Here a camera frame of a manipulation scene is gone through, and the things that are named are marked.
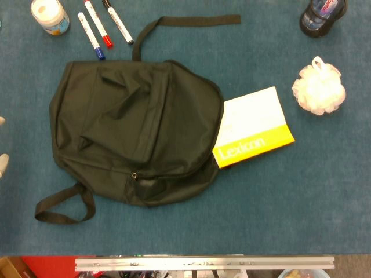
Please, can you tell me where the blue-capped whiteboard marker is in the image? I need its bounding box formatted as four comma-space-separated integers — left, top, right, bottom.
77, 11, 106, 61

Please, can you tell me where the white jar cartoon label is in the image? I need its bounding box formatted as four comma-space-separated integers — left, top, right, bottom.
30, 0, 71, 36

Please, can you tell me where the black-capped whiteboard marker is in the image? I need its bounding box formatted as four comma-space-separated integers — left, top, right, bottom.
101, 0, 134, 46

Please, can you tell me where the white mesh bath loofah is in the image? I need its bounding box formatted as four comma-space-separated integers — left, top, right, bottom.
292, 56, 347, 116

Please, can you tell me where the white book yellow spine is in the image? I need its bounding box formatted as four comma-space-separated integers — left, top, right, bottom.
212, 86, 296, 170

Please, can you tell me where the red-capped whiteboard marker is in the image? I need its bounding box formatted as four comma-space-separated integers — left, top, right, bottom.
83, 0, 114, 49

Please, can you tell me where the light blue bowl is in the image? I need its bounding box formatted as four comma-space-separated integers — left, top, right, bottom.
277, 268, 331, 278

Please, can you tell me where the red box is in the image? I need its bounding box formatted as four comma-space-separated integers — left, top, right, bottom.
21, 255, 96, 278

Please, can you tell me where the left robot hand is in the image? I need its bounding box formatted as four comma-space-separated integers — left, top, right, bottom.
0, 116, 10, 178

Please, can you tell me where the black fabric backpack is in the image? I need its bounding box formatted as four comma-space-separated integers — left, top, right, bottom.
34, 14, 242, 225

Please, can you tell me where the clear plastic water bottle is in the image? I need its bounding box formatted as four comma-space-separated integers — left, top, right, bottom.
303, 0, 340, 30

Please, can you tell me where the brown cardboard box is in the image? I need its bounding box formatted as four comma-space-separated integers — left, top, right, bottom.
0, 256, 30, 278

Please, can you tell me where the aluminium profile rail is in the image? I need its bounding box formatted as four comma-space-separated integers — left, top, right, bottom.
74, 255, 336, 272

